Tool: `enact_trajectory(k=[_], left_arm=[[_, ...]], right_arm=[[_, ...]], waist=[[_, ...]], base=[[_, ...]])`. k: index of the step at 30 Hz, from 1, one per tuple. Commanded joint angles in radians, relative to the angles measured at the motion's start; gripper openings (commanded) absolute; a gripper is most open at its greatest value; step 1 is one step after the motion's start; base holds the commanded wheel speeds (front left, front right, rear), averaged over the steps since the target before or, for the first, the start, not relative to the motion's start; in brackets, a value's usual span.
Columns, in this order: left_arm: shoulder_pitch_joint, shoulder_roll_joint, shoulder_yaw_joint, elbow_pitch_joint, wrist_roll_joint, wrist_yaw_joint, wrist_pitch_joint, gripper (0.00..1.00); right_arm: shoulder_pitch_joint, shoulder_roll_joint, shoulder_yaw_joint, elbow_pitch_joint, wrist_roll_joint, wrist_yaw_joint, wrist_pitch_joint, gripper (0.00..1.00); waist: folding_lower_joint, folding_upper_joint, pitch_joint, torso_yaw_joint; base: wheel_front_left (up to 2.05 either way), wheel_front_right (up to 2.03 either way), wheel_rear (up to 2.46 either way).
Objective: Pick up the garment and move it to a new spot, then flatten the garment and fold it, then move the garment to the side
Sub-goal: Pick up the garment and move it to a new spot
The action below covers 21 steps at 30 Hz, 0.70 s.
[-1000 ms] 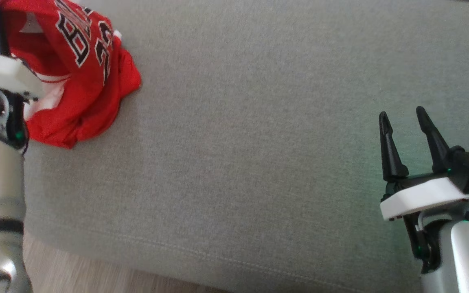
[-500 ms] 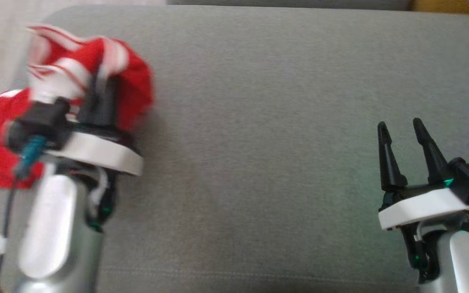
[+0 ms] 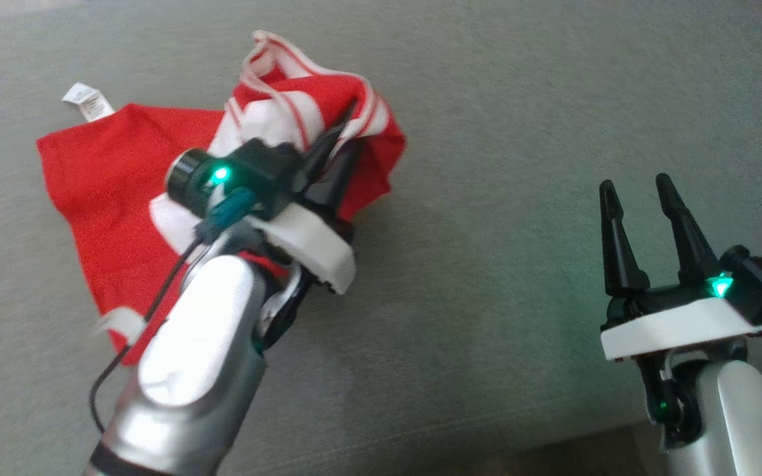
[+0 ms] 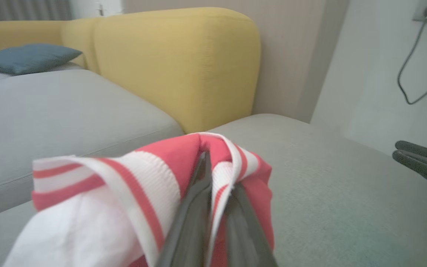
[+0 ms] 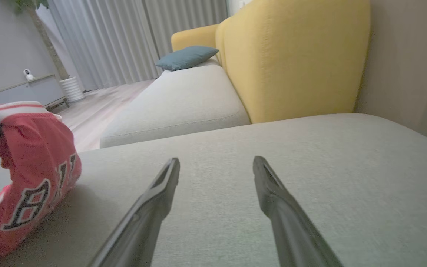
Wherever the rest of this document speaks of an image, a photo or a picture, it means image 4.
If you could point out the blue throw pillow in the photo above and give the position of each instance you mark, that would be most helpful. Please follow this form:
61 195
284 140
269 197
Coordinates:
24 58

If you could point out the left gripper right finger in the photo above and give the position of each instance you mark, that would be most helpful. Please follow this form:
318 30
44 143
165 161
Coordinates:
245 237

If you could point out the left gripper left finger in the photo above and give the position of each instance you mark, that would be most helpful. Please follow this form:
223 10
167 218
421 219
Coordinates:
191 230

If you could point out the grey sofa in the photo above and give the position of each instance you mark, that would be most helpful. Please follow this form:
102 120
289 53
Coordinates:
339 193

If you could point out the red shirt with white sleeves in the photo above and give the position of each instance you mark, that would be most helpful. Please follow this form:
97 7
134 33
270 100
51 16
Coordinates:
87 207

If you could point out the white door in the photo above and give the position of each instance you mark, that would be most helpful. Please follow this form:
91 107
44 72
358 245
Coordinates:
85 7

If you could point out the big yellow sofa back cushion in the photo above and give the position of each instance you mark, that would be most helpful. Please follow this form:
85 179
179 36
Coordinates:
184 66

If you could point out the grey curtain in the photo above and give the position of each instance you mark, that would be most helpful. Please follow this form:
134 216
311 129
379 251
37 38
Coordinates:
13 9

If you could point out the grey sofa seat cushion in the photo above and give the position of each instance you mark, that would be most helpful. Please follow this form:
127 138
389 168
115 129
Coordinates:
58 122

